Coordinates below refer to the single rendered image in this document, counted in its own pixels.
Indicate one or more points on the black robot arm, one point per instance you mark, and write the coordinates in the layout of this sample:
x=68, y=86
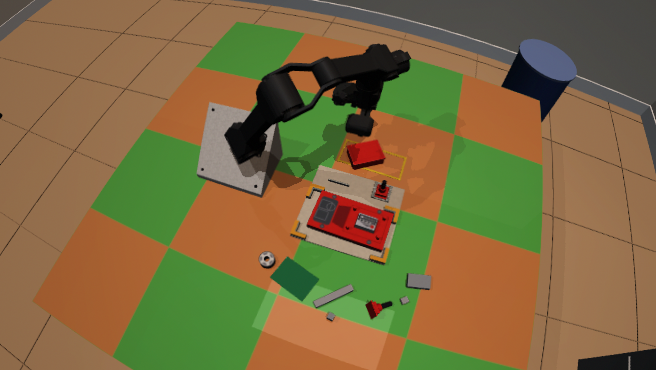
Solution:
x=278, y=99

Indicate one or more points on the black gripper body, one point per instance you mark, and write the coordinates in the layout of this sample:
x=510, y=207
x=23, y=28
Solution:
x=361, y=124

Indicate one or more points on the grey rectangular bar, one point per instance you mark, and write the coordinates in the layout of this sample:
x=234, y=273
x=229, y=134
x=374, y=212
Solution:
x=333, y=296

